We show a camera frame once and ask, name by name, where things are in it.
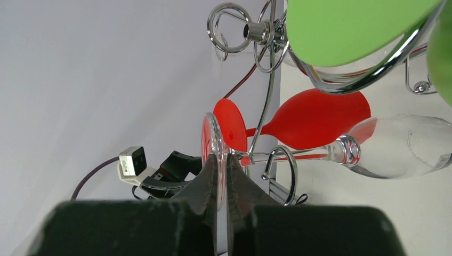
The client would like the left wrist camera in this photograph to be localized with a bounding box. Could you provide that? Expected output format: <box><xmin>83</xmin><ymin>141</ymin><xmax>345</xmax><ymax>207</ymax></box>
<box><xmin>117</xmin><ymin>146</ymin><xmax>157</xmax><ymax>187</ymax></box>

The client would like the red wine glass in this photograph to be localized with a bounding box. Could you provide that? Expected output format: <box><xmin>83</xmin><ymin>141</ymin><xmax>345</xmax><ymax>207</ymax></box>
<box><xmin>213</xmin><ymin>89</ymin><xmax>371</xmax><ymax>151</ymax></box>

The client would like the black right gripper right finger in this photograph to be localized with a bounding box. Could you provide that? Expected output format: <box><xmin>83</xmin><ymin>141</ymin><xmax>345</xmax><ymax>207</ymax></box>
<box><xmin>226</xmin><ymin>155</ymin><xmax>405</xmax><ymax>255</ymax></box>

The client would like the clear wine glass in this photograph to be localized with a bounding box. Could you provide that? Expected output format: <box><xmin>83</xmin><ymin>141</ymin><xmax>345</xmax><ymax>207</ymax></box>
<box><xmin>201</xmin><ymin>113</ymin><xmax>451</xmax><ymax>206</ymax></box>
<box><xmin>213</xmin><ymin>27</ymin><xmax>229</xmax><ymax>62</ymax></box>

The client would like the chrome wine glass rack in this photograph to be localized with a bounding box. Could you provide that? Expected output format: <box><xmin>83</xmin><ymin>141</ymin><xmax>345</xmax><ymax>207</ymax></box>
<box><xmin>202</xmin><ymin>1</ymin><xmax>451</xmax><ymax>206</ymax></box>

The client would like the green wine glass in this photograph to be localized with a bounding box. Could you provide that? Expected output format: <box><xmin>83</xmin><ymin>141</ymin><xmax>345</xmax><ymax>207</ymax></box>
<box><xmin>286</xmin><ymin>1</ymin><xmax>448</xmax><ymax>94</ymax></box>

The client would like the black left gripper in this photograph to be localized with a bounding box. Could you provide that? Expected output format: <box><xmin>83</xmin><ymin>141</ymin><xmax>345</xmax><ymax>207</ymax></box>
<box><xmin>139</xmin><ymin>150</ymin><xmax>202</xmax><ymax>199</ymax></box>

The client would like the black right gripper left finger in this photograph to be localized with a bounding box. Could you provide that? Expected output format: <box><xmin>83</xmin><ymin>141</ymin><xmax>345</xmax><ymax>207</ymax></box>
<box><xmin>27</xmin><ymin>154</ymin><xmax>218</xmax><ymax>255</ymax></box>

